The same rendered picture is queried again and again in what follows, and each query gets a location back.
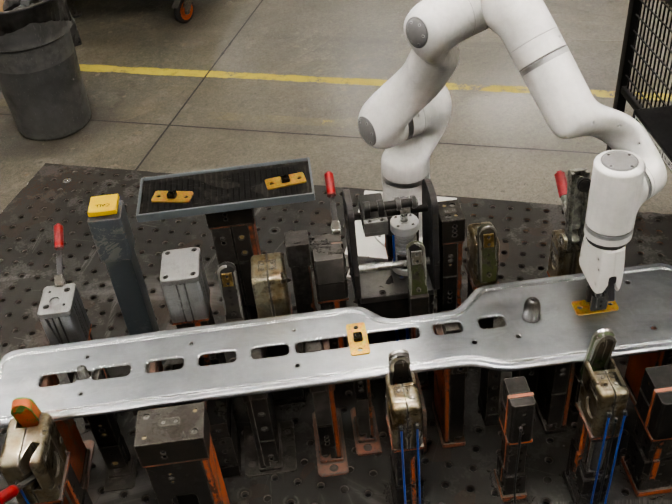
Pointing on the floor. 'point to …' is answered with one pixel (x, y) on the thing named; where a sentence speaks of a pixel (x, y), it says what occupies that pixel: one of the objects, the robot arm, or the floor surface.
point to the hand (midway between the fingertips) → (596, 297)
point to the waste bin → (42, 68)
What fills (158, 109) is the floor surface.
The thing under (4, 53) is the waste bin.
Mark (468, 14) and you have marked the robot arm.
